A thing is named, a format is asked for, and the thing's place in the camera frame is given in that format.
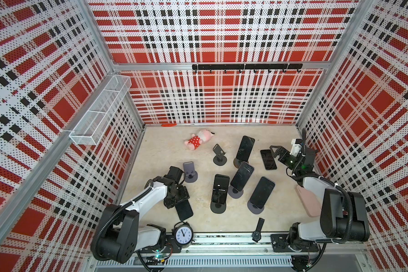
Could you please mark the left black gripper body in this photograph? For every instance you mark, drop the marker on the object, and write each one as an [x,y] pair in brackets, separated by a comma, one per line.
[179,194]

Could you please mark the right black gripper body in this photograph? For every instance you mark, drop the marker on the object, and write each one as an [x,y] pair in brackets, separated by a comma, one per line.
[289,161]

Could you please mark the black phone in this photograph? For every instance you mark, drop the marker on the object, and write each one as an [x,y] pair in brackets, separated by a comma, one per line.
[242,176]
[184,210]
[268,160]
[245,148]
[262,192]
[220,188]

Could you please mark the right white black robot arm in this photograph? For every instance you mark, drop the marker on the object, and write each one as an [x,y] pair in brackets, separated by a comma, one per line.
[343,215]

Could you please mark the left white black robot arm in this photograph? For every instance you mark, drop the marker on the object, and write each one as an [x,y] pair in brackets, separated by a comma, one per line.
[118,234]

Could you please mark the grey stand left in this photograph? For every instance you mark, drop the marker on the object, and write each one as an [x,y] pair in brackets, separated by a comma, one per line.
[190,174]

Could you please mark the grey stand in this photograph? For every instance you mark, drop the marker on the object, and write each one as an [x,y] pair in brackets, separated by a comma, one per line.
[219,158]
[234,193]
[254,209]
[190,174]
[237,162]

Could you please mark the pink phone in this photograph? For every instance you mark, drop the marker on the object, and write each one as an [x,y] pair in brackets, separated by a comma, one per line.
[310,202]

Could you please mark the dark stand centre front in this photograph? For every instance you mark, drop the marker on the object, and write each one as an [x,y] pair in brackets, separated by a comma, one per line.
[218,208]

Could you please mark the grey stand back right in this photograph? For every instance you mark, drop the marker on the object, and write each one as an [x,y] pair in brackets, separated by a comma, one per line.
[237,162]

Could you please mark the grey stand back centre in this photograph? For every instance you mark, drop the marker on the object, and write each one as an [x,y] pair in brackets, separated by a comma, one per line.
[219,158]

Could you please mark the grey stand centre middle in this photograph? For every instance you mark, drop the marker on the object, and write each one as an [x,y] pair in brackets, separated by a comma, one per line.
[234,193]

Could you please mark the grey stand front right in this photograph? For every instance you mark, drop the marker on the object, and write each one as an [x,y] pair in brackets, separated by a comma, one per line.
[254,209]

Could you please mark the black alarm clock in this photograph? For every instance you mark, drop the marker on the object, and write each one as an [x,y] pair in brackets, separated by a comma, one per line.
[183,234]

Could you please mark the pink plush toy red dress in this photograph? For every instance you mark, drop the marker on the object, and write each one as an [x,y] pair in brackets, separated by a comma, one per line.
[203,136]

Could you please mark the black wristwatch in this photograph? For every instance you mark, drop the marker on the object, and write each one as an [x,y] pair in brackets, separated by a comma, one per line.
[256,235]

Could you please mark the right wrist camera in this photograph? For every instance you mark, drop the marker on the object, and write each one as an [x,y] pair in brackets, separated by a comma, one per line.
[297,145]

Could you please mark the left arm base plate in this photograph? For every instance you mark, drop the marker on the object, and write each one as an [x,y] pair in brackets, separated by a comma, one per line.
[170,246]

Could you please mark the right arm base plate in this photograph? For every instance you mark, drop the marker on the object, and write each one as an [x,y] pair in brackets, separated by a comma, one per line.
[281,242]

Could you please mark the white wire mesh basket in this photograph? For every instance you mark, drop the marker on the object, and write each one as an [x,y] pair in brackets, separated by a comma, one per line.
[92,126]

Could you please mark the black hook rail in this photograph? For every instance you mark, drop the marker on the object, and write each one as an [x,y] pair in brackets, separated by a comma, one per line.
[248,66]

